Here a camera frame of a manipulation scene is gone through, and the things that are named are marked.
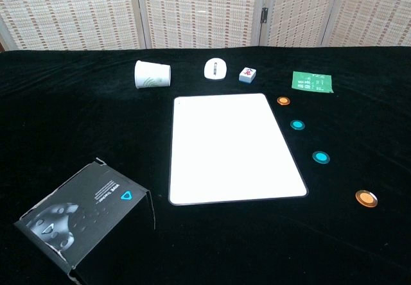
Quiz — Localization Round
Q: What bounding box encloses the white magnetic board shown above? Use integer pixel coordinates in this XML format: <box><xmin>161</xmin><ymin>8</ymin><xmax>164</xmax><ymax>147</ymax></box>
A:
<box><xmin>168</xmin><ymin>92</ymin><xmax>309</xmax><ymax>206</ymax></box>

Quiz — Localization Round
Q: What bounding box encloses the white computer mouse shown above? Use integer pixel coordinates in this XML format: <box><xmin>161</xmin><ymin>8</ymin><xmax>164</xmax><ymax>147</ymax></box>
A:
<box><xmin>203</xmin><ymin>58</ymin><xmax>228</xmax><ymax>82</ymax></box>

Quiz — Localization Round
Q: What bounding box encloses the white mahjong tile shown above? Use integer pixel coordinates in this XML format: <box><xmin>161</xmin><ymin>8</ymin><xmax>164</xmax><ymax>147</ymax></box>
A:
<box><xmin>238</xmin><ymin>67</ymin><xmax>258</xmax><ymax>84</ymax></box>

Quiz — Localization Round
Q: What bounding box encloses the white paper cup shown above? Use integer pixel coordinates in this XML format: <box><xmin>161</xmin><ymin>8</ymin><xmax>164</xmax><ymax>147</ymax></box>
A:
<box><xmin>134</xmin><ymin>60</ymin><xmax>172</xmax><ymax>90</ymax></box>

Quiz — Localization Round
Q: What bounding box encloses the black velvet tablecloth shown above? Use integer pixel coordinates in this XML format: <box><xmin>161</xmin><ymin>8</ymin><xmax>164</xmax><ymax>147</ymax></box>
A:
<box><xmin>0</xmin><ymin>46</ymin><xmax>411</xmax><ymax>285</ymax></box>

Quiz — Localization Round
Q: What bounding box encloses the green printed packet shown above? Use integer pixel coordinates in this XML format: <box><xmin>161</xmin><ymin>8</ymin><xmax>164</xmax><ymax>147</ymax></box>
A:
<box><xmin>291</xmin><ymin>71</ymin><xmax>335</xmax><ymax>94</ymax></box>

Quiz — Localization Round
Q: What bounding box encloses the woven bamboo folding screen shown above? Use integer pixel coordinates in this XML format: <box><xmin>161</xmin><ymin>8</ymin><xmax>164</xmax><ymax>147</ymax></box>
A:
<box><xmin>0</xmin><ymin>0</ymin><xmax>411</xmax><ymax>52</ymax></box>

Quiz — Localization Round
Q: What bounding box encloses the black tracker cardboard box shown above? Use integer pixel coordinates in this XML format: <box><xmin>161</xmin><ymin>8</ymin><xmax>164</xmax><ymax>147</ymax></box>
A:
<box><xmin>13</xmin><ymin>157</ymin><xmax>157</xmax><ymax>281</ymax></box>

